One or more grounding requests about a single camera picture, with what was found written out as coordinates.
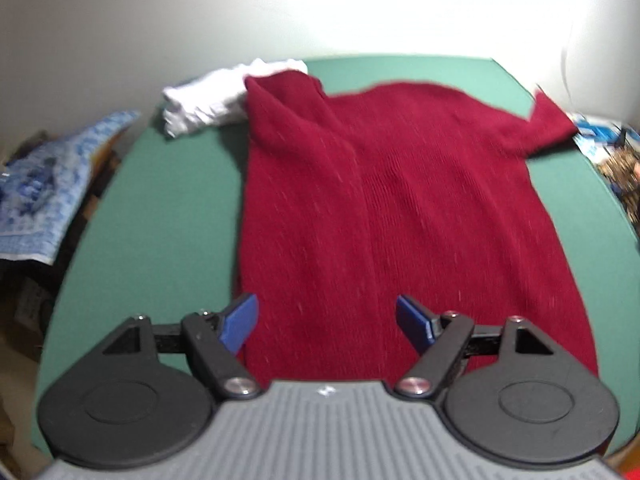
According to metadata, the clutter at table's right edge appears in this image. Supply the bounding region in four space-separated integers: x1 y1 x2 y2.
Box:
572 114 640 158

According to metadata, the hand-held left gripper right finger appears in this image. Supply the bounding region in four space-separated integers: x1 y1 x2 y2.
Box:
395 295 556 402

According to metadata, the green table cover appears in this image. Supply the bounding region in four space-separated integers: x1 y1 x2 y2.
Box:
30 52 640 461

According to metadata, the red knit sweater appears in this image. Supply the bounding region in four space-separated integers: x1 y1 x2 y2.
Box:
232 71 601 386

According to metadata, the white folded garment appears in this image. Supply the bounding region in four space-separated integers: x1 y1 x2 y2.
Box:
162 58 309 139

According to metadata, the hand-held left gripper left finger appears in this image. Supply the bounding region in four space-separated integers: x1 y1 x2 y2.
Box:
102 294 263 402

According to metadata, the blue patterned cloth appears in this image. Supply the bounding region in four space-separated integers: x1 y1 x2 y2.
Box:
0 110 142 264

